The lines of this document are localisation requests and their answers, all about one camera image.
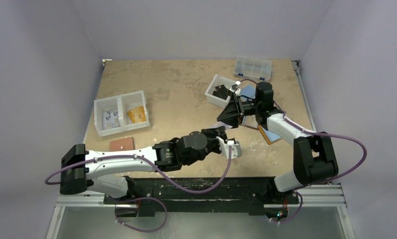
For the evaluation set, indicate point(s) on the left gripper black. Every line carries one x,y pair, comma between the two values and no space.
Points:
213,133

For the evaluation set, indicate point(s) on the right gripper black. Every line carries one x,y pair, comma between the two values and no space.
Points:
237,106

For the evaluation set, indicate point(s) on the grey striped card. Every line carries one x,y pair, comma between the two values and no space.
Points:
220,124

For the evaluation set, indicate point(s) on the black card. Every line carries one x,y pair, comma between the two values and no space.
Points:
221,92

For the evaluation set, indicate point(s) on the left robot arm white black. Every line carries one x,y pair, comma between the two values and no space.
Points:
83,170

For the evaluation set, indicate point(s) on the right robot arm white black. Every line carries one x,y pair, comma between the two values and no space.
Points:
314,158

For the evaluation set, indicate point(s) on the open brown card holder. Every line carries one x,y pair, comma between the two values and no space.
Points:
250,122

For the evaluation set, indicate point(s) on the open blue card holder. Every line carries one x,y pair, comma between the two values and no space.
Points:
248,92

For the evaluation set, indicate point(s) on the open tan card holder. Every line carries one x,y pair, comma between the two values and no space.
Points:
268,136

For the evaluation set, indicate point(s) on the orange card in bin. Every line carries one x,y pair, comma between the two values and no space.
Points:
137,114

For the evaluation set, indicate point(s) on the closed pink-brown card holder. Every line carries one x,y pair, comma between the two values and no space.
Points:
123,144

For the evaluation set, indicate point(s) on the grey card in bin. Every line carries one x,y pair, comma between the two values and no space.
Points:
110,119

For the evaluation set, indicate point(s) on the small white square bin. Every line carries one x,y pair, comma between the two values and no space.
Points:
218,80

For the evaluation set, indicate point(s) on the clear plastic organizer box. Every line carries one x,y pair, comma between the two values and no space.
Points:
253,68

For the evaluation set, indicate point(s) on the white two-compartment bin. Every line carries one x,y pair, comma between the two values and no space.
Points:
123,103

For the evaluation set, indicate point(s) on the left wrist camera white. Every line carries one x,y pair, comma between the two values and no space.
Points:
230,148

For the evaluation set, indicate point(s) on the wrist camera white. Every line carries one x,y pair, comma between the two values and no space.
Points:
230,148
235,88

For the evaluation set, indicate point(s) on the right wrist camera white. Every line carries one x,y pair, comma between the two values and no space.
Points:
235,88

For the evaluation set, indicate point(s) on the aluminium frame rail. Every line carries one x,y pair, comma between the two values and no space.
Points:
323,196

